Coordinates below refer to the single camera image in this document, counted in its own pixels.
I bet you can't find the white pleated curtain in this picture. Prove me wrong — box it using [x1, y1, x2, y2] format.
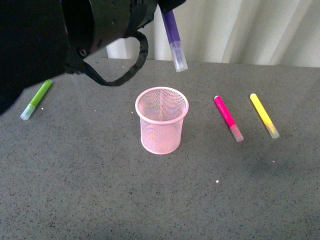
[106, 0, 320, 68]

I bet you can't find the purple highlighter pen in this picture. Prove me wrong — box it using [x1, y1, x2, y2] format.
[161, 9, 188, 73]

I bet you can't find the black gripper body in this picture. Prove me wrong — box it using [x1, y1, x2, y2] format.
[0, 0, 182, 113]

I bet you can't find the black sleeved cable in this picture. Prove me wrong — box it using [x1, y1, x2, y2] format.
[81, 31, 149, 88]

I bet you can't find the pink mesh pen cup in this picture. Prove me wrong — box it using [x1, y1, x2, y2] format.
[135, 86, 189, 155]

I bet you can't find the green highlighter pen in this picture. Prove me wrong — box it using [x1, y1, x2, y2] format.
[20, 79, 53, 121]

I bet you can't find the yellow highlighter pen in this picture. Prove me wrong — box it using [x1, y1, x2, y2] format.
[249, 93, 280, 139]

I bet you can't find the pink highlighter pen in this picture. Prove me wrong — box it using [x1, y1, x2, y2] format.
[213, 95, 244, 143]

